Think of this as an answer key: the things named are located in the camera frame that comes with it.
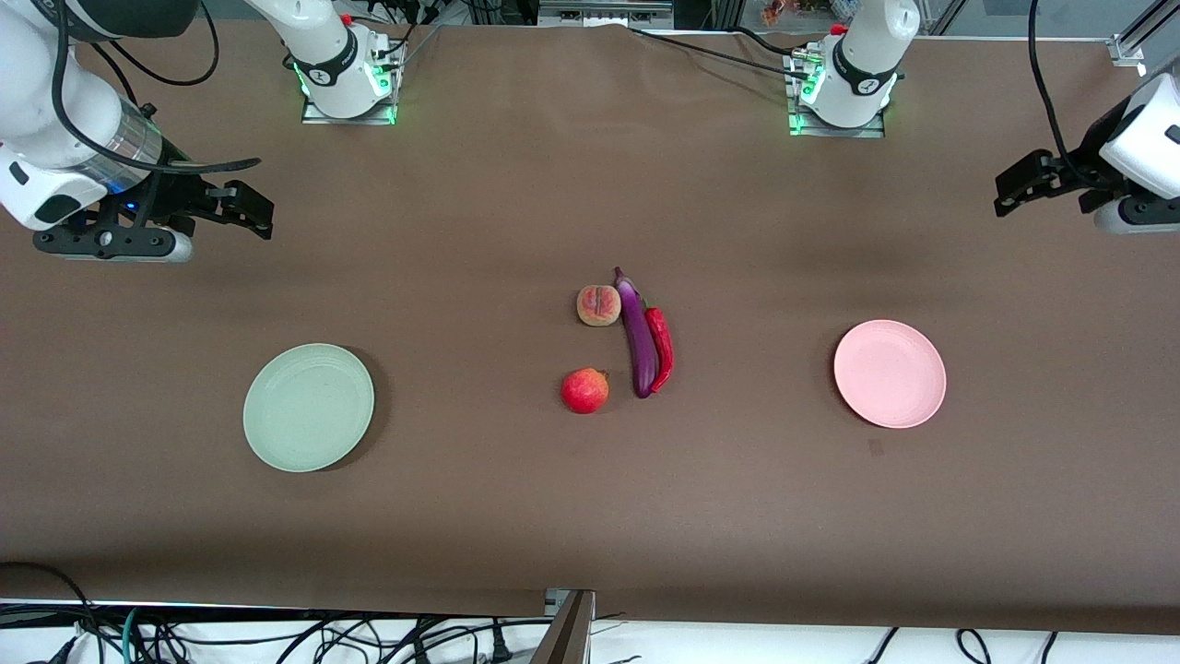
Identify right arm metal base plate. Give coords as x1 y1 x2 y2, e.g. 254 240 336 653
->
301 92 399 126

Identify purple eggplant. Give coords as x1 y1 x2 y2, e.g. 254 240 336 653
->
614 267 658 399

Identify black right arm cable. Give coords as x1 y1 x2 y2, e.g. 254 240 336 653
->
51 0 264 178

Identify grey metal box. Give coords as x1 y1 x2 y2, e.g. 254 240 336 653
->
537 0 675 29

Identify pale green plate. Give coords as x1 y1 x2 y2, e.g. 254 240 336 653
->
242 343 376 474

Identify thick black floor cable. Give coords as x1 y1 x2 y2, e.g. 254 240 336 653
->
0 561 107 664

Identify aluminium frame corner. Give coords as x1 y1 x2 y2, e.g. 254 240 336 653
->
1109 0 1180 67

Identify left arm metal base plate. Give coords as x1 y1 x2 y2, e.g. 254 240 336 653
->
786 55 888 140

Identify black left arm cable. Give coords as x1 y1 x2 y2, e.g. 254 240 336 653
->
1027 0 1121 185

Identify pink plate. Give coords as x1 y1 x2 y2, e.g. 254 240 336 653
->
833 319 948 430

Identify red chili pepper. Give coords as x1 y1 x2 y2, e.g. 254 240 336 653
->
643 297 675 396

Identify yellow-red peach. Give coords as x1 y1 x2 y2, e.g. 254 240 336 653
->
576 285 622 328

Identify red apple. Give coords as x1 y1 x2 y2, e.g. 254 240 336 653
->
560 367 611 415

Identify brown table cover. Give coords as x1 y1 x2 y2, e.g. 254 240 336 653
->
0 20 1180 637

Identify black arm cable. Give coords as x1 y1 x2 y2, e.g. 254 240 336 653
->
1027 0 1121 185
51 0 264 178

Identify black cable on table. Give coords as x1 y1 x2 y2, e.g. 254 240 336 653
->
630 26 812 82

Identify aluminium profile post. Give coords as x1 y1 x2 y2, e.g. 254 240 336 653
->
530 588 597 664

